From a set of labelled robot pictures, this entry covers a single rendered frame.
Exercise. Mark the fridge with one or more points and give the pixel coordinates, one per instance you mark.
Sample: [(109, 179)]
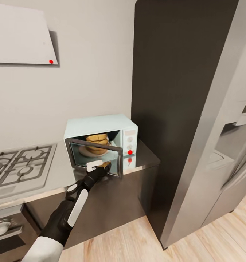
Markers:
[(189, 103)]

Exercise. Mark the burner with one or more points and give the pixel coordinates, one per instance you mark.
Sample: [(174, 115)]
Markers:
[(25, 169)]

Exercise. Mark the popcorn bag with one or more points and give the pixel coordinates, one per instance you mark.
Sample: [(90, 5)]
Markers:
[(100, 138)]

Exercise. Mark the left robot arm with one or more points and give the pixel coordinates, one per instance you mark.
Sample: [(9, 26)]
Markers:
[(50, 243)]

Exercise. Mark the oven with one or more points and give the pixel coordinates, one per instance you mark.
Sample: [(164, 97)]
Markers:
[(19, 229)]

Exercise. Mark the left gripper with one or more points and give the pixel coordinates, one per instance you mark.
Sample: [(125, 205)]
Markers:
[(98, 172)]

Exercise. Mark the range hood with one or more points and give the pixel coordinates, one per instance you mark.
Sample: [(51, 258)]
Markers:
[(24, 36)]

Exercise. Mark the microwave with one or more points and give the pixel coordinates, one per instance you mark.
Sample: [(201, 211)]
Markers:
[(122, 137)]

